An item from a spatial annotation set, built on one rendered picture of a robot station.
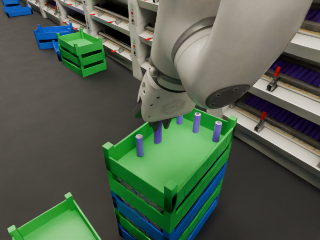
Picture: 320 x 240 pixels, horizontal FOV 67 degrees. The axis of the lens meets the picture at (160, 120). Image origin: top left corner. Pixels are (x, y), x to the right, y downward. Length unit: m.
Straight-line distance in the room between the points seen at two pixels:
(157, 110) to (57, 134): 0.95
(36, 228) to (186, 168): 0.57
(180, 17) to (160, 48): 0.06
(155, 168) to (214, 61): 0.43
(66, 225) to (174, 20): 0.80
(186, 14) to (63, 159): 0.98
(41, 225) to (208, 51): 0.86
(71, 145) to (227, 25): 1.09
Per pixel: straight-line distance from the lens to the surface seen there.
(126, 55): 1.80
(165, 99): 0.38
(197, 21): 0.26
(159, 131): 0.53
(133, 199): 0.62
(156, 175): 0.59
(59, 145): 1.24
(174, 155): 0.64
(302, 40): 0.93
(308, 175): 1.14
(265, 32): 0.21
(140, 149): 0.62
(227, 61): 0.21
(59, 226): 0.95
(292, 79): 1.03
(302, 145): 1.10
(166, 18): 0.28
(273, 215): 1.00
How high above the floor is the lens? 0.78
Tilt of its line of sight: 37 degrees down
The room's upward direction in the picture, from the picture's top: straight up
